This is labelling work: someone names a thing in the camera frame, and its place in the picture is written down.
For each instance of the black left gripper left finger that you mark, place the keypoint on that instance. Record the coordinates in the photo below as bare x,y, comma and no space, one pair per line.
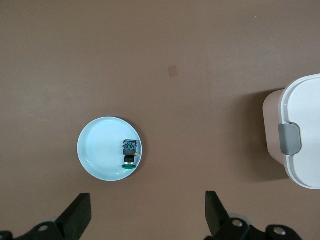
72,217

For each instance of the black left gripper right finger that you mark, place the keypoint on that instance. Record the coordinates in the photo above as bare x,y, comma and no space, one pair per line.
220,220

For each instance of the light blue round plate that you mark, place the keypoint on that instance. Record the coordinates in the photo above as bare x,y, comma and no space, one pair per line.
102,150

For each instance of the white lunch box grey latches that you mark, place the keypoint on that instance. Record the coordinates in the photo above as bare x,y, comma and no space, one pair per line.
307,125

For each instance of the green push button switch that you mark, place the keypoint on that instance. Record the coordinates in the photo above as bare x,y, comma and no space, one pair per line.
129,152

